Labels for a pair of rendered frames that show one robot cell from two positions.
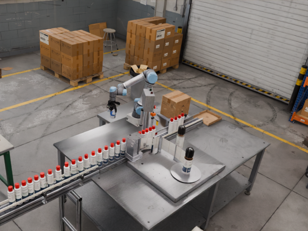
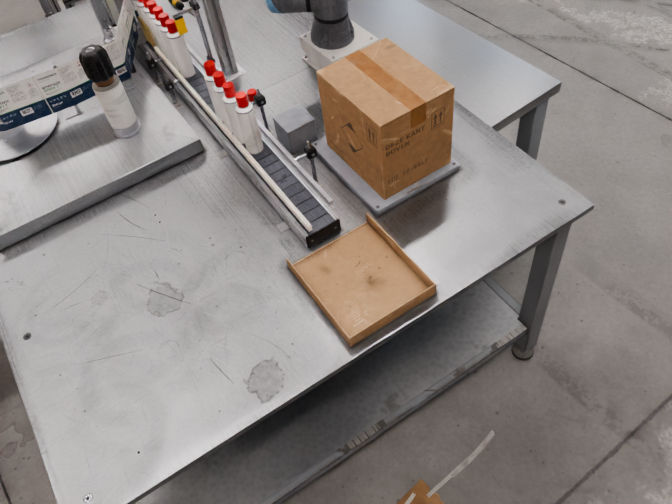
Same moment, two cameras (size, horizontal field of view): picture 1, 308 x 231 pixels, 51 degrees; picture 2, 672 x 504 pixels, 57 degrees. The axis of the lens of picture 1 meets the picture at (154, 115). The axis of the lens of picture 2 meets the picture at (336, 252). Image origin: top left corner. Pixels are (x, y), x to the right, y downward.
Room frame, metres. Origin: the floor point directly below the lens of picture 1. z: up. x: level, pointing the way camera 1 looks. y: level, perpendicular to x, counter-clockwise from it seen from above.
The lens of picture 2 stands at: (4.14, -1.61, 2.14)
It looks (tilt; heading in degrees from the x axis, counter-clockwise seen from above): 51 degrees down; 113
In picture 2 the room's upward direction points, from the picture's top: 10 degrees counter-clockwise
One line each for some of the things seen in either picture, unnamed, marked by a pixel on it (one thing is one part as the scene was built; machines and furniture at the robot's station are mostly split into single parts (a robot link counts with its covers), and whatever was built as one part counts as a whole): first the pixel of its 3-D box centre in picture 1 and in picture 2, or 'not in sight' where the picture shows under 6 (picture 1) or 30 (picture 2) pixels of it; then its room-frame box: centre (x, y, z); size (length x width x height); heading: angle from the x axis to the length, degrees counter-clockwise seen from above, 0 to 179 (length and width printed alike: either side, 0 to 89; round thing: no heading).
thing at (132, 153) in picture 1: (134, 146); (113, 7); (2.70, 0.16, 1.01); 0.14 x 0.13 x 0.26; 138
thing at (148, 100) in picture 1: (148, 100); not in sight; (3.06, 0.08, 1.38); 0.17 x 0.10 x 0.19; 13
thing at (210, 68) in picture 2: (170, 125); (217, 91); (3.26, -0.21, 0.98); 0.05 x 0.05 x 0.20
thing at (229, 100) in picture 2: (178, 122); (236, 113); (3.35, -0.30, 0.98); 0.05 x 0.05 x 0.20
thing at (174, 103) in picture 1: (175, 105); (385, 118); (3.80, -0.27, 0.99); 0.30 x 0.24 x 0.27; 139
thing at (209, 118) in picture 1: (207, 117); (359, 275); (3.82, -0.72, 0.85); 0.30 x 0.26 x 0.04; 138
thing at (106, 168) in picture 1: (155, 141); (197, 89); (3.08, -0.06, 0.85); 1.65 x 0.11 x 0.05; 138
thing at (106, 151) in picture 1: (105, 154); not in sight; (2.55, 0.42, 0.98); 0.05 x 0.05 x 0.20
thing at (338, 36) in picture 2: (138, 112); (331, 23); (3.51, 0.20, 0.97); 0.15 x 0.15 x 0.10
